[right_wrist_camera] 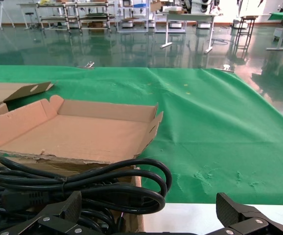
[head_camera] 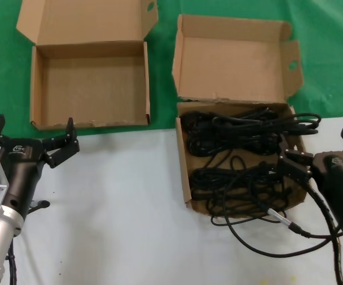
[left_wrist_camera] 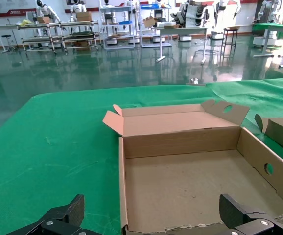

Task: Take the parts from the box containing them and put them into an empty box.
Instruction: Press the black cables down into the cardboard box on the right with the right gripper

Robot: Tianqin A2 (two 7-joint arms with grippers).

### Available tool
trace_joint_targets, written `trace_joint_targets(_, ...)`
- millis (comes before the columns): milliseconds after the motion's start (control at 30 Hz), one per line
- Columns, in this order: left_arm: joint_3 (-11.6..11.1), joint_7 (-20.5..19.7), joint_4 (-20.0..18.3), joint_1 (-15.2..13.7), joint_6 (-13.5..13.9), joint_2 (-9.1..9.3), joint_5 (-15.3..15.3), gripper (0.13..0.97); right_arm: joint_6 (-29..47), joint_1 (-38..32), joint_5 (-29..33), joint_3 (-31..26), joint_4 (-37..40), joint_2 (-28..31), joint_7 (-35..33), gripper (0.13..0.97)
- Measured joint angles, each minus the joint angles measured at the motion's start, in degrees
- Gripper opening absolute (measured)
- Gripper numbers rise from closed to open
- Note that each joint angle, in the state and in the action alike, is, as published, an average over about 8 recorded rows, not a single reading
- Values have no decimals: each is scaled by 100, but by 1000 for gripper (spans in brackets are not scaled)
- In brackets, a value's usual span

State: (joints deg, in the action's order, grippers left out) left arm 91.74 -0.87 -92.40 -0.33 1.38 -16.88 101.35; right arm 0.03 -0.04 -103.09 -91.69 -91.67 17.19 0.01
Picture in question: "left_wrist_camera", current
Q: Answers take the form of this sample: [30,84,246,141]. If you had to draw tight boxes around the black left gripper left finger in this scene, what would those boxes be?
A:
[6,194,93,235]

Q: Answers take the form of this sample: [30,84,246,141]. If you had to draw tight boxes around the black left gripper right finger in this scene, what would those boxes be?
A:
[219,193,283,235]

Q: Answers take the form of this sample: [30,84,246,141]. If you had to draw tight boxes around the cardboard box with round hole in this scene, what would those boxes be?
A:
[102,99,283,235]

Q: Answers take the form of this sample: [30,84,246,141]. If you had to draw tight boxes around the large brown cardboard box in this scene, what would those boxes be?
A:
[76,11,93,22]

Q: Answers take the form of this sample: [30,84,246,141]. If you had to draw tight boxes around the open tilted cardboard box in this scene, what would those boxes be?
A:
[143,16,158,28]

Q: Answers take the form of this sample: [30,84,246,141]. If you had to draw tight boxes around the green tablecloth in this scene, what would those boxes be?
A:
[0,77,283,235]

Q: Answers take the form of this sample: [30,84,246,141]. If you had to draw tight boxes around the black tall square stool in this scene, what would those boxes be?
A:
[221,26,240,59]

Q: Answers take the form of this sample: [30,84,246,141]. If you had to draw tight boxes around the white robot wheeled base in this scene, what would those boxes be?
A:
[253,0,283,48]

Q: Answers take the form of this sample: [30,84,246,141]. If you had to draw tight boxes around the metal rack table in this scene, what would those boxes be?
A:
[18,22,65,54]
[59,21,101,52]

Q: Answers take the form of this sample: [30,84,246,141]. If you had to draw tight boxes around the black round stool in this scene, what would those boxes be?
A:
[0,34,18,53]

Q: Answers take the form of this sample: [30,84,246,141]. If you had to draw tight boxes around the green covered table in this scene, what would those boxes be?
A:
[251,22,283,58]

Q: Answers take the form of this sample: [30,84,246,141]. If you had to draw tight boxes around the white metal table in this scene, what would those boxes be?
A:
[153,26,210,65]

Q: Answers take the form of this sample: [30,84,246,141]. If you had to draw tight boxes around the grey table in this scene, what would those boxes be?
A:
[0,24,21,53]

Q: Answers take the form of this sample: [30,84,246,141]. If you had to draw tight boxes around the white shelf unit blue bin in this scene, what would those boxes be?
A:
[138,2,173,48]

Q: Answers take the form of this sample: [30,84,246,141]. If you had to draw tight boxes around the white robot on stand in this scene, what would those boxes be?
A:
[211,0,242,40]

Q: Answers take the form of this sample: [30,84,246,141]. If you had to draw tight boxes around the white robot black feet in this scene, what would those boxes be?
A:
[170,0,218,42]

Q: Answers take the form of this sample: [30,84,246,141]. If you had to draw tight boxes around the white humanoid robot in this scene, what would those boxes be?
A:
[69,0,87,22]
[35,0,61,24]

